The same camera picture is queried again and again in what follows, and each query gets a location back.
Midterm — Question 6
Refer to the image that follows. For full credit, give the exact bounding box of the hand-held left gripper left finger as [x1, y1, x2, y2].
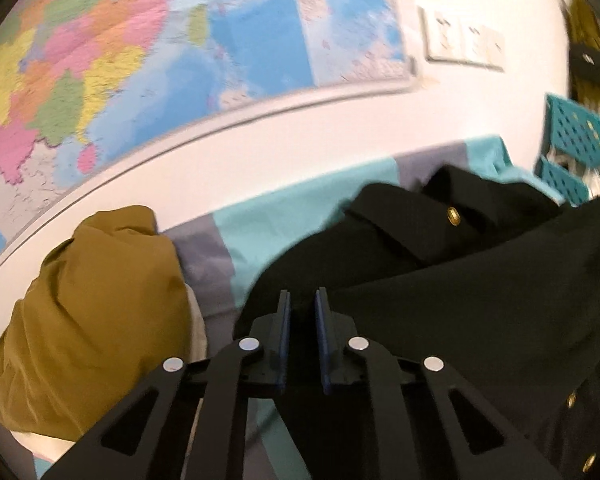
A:
[40, 290, 293, 480]

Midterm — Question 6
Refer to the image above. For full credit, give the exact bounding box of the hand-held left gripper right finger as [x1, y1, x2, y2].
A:
[314, 287, 566, 480]

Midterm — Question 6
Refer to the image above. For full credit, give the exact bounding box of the black garment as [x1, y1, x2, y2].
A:
[232, 164, 600, 480]

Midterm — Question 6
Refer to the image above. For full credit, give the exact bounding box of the patterned teal grey bedsheet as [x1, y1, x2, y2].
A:
[30, 135, 537, 480]

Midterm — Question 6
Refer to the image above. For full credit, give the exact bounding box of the olive green garment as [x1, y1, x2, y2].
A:
[0, 205, 197, 442]

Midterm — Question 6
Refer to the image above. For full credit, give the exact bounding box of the teal plastic storage rack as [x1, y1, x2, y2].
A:
[534, 92, 600, 209]

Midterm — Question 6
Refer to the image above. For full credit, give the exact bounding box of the yellow hanging cloth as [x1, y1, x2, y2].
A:
[564, 0, 600, 112]

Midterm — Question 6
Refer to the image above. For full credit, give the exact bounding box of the colourful wall map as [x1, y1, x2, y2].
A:
[0, 0, 425, 287]

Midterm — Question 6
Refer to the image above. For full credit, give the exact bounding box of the white wall socket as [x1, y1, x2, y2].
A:
[419, 7, 465, 64]
[460, 17, 492, 67]

